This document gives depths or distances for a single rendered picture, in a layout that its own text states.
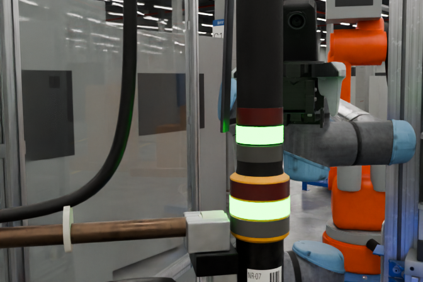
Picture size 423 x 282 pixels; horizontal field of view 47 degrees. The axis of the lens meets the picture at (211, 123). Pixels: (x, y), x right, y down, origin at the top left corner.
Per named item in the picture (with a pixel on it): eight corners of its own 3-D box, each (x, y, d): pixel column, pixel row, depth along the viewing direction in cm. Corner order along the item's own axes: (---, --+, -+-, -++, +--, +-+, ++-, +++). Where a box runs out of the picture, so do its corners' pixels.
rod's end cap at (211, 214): (200, 216, 34) (228, 214, 34) (196, 208, 36) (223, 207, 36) (201, 243, 34) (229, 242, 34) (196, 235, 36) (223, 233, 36)
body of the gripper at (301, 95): (325, 128, 58) (328, 120, 70) (325, 55, 57) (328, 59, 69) (261, 128, 60) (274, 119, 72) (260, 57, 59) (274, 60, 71)
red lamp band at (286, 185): (236, 203, 33) (236, 185, 33) (224, 189, 37) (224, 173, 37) (298, 199, 34) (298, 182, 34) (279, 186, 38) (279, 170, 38)
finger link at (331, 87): (365, 119, 50) (328, 113, 59) (366, 60, 49) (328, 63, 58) (337, 119, 49) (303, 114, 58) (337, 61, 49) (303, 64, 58)
